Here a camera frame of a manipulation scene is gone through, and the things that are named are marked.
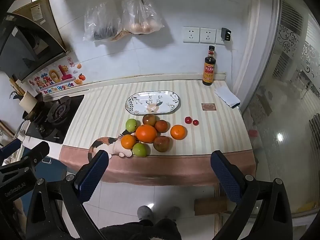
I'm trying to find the frosted glass sliding door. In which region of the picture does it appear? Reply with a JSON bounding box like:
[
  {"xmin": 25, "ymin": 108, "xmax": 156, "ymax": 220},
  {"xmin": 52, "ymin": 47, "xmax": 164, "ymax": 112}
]
[{"xmin": 246, "ymin": 0, "xmax": 320, "ymax": 218}]

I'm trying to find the blue cabinet front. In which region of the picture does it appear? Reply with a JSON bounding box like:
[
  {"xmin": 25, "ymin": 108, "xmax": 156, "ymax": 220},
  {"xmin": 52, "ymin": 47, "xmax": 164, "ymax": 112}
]
[{"xmin": 20, "ymin": 154, "xmax": 68, "ymax": 215}]

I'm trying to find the calico cat plush toy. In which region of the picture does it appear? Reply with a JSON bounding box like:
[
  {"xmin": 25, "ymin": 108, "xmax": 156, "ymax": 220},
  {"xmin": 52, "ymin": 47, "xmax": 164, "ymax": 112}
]
[{"xmin": 88, "ymin": 134, "xmax": 137, "ymax": 163}]

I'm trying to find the black range hood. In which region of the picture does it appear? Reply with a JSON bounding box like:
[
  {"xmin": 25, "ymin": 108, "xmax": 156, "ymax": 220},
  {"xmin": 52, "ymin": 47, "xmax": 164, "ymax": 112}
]
[{"xmin": 0, "ymin": 0, "xmax": 71, "ymax": 83}]

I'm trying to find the oval floral ceramic plate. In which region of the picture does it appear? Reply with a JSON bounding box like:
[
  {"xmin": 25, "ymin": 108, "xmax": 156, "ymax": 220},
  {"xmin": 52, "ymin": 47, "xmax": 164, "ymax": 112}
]
[{"xmin": 125, "ymin": 91, "xmax": 180, "ymax": 115}]

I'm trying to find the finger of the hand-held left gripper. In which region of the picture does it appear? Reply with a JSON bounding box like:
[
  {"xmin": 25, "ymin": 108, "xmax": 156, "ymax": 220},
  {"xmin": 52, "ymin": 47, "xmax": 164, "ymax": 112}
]
[
  {"xmin": 0, "ymin": 138, "xmax": 22, "ymax": 158},
  {"xmin": 21, "ymin": 141, "xmax": 50, "ymax": 173}
]

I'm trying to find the black plug adapter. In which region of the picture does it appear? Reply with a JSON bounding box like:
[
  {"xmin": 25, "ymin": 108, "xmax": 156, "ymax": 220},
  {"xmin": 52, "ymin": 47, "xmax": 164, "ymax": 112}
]
[{"xmin": 221, "ymin": 28, "xmax": 232, "ymax": 42}]

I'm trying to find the orange-red round fruit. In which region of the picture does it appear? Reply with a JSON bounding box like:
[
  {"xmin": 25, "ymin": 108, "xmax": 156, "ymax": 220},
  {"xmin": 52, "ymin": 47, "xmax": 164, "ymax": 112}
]
[{"xmin": 155, "ymin": 120, "xmax": 168, "ymax": 133}]

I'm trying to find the grey slipper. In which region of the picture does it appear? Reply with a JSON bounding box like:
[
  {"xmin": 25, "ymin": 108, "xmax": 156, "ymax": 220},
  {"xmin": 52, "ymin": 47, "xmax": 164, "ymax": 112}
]
[
  {"xmin": 137, "ymin": 205, "xmax": 154, "ymax": 222},
  {"xmin": 164, "ymin": 206, "xmax": 181, "ymax": 222}
]

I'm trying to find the plastic bag with eggs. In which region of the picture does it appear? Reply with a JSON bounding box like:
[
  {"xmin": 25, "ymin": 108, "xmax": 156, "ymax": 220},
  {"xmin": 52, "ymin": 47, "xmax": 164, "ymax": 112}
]
[{"xmin": 121, "ymin": 0, "xmax": 165, "ymax": 35}]

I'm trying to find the black gas stove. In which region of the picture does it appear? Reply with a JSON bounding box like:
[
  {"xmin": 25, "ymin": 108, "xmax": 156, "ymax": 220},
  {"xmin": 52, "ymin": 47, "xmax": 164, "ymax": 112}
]
[{"xmin": 25, "ymin": 94, "xmax": 85, "ymax": 145}]

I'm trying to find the plastic bag with dark contents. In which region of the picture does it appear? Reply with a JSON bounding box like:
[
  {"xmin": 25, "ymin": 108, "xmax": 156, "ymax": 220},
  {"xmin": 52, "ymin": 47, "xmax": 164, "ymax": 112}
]
[{"xmin": 83, "ymin": 0, "xmax": 123, "ymax": 42}]

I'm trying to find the white folded cloth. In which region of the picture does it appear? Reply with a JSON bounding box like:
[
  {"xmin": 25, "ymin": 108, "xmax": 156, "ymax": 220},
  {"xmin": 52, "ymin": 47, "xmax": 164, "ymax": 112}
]
[{"xmin": 214, "ymin": 86, "xmax": 241, "ymax": 109}]

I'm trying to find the green apple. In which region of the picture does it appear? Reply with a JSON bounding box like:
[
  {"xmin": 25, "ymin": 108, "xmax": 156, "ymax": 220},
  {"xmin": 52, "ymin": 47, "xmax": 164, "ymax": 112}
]
[
  {"xmin": 125, "ymin": 119, "xmax": 139, "ymax": 132},
  {"xmin": 132, "ymin": 142, "xmax": 148, "ymax": 158}
]

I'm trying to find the cardboard piece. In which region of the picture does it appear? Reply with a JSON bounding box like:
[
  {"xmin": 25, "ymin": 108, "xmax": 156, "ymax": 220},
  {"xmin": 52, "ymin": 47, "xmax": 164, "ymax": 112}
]
[{"xmin": 194, "ymin": 197, "xmax": 234, "ymax": 216}]

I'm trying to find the small orange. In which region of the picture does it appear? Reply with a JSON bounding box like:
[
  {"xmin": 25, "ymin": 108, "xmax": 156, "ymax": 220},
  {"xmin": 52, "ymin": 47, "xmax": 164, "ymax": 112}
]
[{"xmin": 121, "ymin": 134, "xmax": 137, "ymax": 150}]

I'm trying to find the beige utensil holder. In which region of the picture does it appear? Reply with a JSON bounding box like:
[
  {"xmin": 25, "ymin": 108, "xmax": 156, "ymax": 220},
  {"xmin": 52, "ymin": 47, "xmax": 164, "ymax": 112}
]
[{"xmin": 9, "ymin": 77, "xmax": 38, "ymax": 113}]

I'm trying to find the red-brown pear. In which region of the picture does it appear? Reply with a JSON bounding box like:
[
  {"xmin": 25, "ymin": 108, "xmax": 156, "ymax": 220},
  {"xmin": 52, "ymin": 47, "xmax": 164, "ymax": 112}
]
[{"xmin": 142, "ymin": 114, "xmax": 157, "ymax": 126}]

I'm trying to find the colourful wall sticker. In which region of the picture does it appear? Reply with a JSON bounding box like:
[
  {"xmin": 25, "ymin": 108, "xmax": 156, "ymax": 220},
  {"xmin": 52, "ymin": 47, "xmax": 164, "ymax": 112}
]
[{"xmin": 28, "ymin": 57, "xmax": 85, "ymax": 95}]

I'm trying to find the yellow can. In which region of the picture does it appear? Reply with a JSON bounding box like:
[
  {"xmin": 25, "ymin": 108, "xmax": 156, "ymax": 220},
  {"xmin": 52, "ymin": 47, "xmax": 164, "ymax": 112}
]
[{"xmin": 202, "ymin": 56, "xmax": 217, "ymax": 86}]

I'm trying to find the person's dark clothing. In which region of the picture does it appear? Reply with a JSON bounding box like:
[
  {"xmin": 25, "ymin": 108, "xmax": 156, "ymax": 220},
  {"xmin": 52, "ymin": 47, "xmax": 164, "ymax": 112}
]
[{"xmin": 99, "ymin": 219, "xmax": 182, "ymax": 240}]

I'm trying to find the large orange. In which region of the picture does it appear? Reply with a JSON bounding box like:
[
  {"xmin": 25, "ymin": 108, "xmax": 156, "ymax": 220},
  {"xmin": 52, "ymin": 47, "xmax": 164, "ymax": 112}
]
[{"xmin": 135, "ymin": 124, "xmax": 158, "ymax": 144}]

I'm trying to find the dark pot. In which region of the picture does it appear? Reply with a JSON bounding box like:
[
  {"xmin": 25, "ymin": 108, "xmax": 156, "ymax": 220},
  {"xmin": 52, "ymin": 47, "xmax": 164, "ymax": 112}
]
[{"xmin": 22, "ymin": 100, "xmax": 52, "ymax": 123}]

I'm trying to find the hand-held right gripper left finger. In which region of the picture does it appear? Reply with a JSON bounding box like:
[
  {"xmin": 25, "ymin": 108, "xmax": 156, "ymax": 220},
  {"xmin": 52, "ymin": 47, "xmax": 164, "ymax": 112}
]
[{"xmin": 25, "ymin": 149, "xmax": 110, "ymax": 240}]

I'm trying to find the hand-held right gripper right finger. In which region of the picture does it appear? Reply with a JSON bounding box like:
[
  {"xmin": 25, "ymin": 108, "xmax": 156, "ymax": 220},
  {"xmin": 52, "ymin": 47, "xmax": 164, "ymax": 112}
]
[{"xmin": 210, "ymin": 151, "xmax": 297, "ymax": 240}]

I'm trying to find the orange with stem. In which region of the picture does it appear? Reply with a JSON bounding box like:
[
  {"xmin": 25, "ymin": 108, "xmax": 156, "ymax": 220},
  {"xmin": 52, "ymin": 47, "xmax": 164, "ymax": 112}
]
[{"xmin": 170, "ymin": 124, "xmax": 187, "ymax": 140}]

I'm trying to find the striped tablecloth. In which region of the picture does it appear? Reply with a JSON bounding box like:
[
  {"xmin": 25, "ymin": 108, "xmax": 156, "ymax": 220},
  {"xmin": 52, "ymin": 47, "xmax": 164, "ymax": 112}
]
[{"xmin": 59, "ymin": 79, "xmax": 257, "ymax": 187}]

